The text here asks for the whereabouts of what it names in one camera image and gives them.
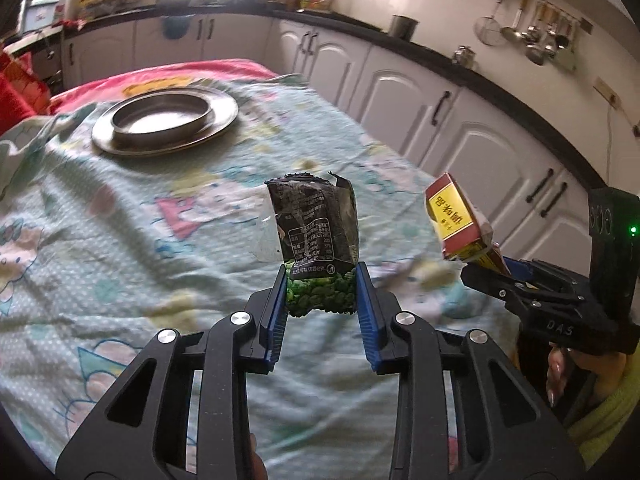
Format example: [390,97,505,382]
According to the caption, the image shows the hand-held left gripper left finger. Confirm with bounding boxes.
[56,264,290,480]

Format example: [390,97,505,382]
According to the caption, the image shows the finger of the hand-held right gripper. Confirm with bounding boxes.
[501,256,581,286]
[460,259,551,311]

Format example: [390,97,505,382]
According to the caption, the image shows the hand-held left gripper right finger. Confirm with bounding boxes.
[354,262,587,480]

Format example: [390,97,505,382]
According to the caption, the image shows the red yellow cardboard box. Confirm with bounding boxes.
[424,172,512,270]

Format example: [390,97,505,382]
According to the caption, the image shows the green black snack packet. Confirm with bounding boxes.
[263,171,362,318]

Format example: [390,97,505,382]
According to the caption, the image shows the person's right forearm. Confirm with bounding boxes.
[565,372,640,463]

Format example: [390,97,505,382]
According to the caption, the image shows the person's right hand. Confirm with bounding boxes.
[546,345,626,408]

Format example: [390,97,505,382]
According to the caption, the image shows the person's left hand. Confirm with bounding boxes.
[246,432,269,480]

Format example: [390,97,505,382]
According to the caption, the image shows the pale blue printed blanket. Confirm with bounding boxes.
[0,74,521,476]

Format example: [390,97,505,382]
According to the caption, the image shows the black countertop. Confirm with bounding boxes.
[10,4,608,191]

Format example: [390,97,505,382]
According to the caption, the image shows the white lower cabinets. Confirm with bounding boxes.
[60,14,608,281]

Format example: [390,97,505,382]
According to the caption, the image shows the round metal plate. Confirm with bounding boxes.
[91,85,240,157]

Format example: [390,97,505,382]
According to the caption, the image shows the row of hanging steel utensils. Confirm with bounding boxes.
[501,0,593,72]

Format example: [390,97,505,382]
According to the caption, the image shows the shallow metal bowl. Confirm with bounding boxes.
[111,91,211,142]

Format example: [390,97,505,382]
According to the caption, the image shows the steel canister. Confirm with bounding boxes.
[388,14,419,40]

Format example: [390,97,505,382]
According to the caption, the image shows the pink bed sheet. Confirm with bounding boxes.
[50,58,276,116]

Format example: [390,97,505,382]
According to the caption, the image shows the blue hanging bin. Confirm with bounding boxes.
[161,14,192,41]

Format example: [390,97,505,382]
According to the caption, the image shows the red floral pillow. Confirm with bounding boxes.
[0,52,52,133]

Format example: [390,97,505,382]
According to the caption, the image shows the pale storage box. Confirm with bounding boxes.
[21,1,55,31]

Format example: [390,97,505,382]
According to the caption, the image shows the black power cable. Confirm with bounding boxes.
[606,105,618,181]

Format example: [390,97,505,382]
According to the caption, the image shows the beige wall outlet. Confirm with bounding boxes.
[593,76,622,107]

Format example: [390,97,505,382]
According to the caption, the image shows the wire mesh strainer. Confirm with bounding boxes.
[473,0,502,44]

